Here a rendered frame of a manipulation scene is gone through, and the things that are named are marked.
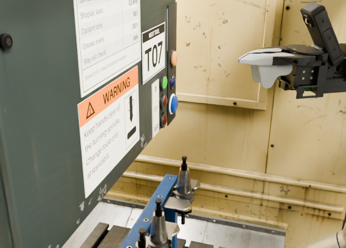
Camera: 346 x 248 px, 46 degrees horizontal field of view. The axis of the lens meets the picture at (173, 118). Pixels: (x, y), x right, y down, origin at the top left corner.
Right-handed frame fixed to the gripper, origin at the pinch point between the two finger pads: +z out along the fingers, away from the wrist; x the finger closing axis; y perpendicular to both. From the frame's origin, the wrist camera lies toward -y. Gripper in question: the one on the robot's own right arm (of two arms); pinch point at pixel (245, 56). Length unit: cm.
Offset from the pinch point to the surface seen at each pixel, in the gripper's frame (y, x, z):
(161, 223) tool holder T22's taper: 40.3, 10.9, 12.7
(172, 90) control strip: 5.4, 0.5, 12.7
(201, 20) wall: 4, 67, -12
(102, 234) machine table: 78, 60, 25
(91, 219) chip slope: 86, 81, 28
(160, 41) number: -4.2, -5.1, 15.9
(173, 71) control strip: 2.1, 0.7, 12.6
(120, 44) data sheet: -6.6, -17.4, 23.1
